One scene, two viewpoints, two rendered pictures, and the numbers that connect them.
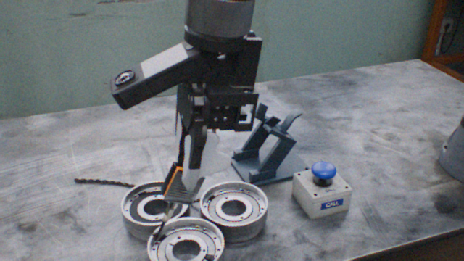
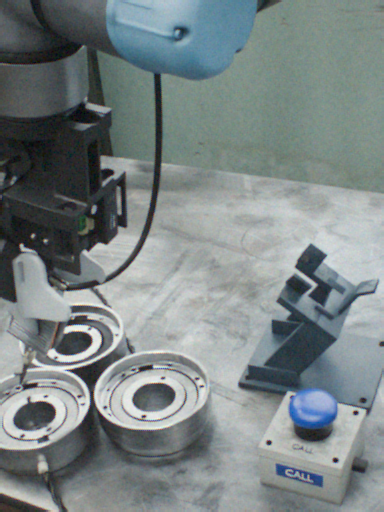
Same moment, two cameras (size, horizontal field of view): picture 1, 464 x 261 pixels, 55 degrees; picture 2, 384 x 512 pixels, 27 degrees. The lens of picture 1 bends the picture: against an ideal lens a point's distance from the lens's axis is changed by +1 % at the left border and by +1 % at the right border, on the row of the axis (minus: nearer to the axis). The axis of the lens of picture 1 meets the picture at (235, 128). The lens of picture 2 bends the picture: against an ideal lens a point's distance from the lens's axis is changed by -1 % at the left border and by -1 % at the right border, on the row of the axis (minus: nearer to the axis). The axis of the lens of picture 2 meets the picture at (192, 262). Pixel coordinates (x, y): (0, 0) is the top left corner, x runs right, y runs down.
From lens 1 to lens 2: 0.49 m
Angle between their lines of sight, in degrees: 41
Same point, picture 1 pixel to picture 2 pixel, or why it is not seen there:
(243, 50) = (56, 140)
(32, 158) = not seen: hidden behind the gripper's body
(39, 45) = (322, 49)
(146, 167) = (154, 284)
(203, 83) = (13, 175)
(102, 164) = (113, 256)
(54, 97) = (327, 137)
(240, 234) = (118, 438)
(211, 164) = (40, 305)
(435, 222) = not seen: outside the picture
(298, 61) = not seen: outside the picture
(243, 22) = (23, 96)
